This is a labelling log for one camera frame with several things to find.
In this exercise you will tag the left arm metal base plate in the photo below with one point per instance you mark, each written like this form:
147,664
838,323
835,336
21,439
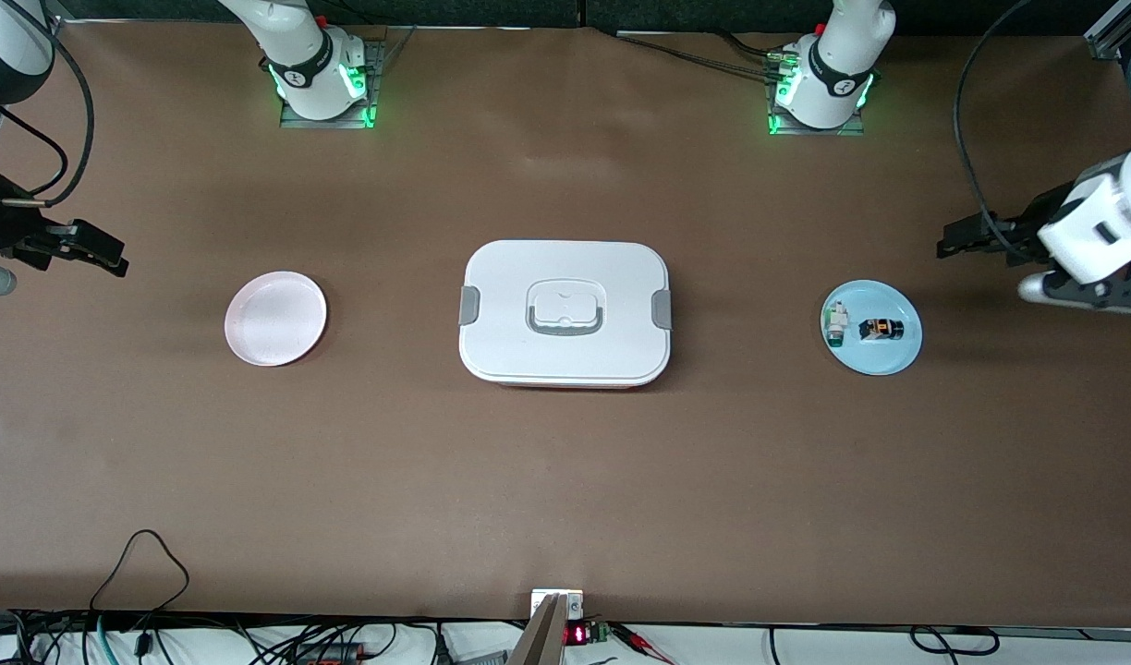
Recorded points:
820,132

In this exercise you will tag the pink round plate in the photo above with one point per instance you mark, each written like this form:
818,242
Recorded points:
274,319

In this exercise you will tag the small white box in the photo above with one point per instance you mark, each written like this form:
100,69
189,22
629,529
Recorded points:
575,605

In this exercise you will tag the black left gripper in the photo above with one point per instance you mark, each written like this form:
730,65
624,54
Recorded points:
1033,227

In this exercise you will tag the orange and black device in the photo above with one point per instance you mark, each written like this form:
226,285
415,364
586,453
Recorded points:
330,658

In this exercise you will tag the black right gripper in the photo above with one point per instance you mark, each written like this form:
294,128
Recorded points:
0,231

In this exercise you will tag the aluminium camera mount bar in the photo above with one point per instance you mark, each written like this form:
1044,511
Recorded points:
542,637

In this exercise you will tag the red LED display module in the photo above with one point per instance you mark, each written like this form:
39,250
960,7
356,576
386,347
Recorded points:
577,634

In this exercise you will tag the red and black clip leads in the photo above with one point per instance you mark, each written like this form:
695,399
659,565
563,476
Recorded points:
639,637

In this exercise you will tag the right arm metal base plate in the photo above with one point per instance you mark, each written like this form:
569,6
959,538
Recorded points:
330,124

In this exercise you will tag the light blue round plate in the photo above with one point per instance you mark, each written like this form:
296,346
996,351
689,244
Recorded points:
889,358

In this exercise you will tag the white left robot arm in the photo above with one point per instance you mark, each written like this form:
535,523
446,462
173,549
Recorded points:
838,65

